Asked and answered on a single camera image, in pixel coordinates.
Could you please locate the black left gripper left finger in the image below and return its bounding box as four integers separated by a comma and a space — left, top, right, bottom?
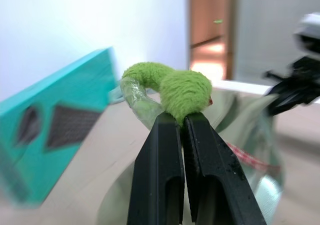
126, 115, 186, 225

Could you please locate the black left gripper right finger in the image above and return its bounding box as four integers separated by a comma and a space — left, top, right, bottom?
183, 114, 269, 225

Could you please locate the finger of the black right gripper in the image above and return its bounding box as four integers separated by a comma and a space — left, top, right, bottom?
264, 82, 305, 117

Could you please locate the clear plastic bag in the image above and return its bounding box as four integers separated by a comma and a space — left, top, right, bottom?
95, 84, 286, 225

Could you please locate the green plush keychain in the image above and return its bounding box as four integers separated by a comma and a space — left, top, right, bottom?
119, 62, 214, 131

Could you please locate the red white checked ribbon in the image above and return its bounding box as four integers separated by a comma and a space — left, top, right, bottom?
225, 140, 281, 174

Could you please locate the brown wooden door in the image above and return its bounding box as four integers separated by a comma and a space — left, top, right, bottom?
188, 0, 235, 82

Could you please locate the teal cardboard box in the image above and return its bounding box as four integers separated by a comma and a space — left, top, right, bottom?
0, 47, 119, 208

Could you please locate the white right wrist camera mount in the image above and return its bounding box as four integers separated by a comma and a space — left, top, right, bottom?
291, 13, 320, 59

